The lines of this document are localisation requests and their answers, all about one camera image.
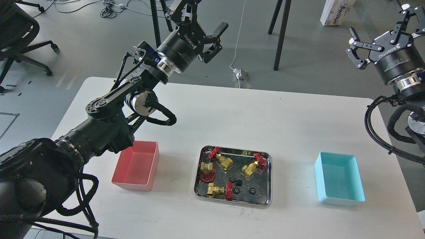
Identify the white cardboard box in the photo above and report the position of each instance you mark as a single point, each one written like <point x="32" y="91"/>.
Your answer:
<point x="335" y="11"/>

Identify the black office chair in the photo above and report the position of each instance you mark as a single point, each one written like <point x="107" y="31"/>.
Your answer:
<point x="17" y="30"/>

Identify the silver metal tray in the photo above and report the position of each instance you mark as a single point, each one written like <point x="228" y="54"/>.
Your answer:
<point x="261" y="182"/>

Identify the brass valve red handle top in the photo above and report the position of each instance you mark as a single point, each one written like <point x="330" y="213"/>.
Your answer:
<point x="224" y="162"/>

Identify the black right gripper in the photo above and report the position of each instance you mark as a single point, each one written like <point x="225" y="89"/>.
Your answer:
<point x="395" y="63"/>

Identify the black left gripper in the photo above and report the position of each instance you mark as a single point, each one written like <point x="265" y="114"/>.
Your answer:
<point x="188" y="41"/>

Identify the light blue plastic box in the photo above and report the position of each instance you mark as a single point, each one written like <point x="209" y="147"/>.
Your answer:
<point x="338" y="179"/>

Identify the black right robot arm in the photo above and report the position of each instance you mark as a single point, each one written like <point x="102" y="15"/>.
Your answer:
<point x="406" y="124"/>

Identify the pink plastic box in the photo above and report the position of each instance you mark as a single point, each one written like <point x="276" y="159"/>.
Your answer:
<point x="136" y="167"/>

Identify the brass valve red handle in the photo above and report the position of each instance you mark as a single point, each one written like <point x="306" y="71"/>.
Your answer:
<point x="213" y="191"/>
<point x="257" y="165"/>
<point x="224" y="162"/>
<point x="207" y="172"/>

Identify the black table leg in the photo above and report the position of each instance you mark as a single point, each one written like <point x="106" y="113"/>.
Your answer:
<point x="154" y="14"/>
<point x="287" y="6"/>

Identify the black table leg right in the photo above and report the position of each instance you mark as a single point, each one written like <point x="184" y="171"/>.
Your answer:
<point x="287" y="6"/>

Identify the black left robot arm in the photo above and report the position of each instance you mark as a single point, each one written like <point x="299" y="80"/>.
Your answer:
<point x="42" y="180"/>

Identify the black table leg left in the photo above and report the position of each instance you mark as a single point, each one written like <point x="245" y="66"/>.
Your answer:
<point x="154" y="14"/>

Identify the white power adapter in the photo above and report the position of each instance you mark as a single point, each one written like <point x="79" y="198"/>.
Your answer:
<point x="240" y="75"/>

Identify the brass valve red handle bottom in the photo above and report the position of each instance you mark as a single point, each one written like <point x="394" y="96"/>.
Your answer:
<point x="213" y="191"/>

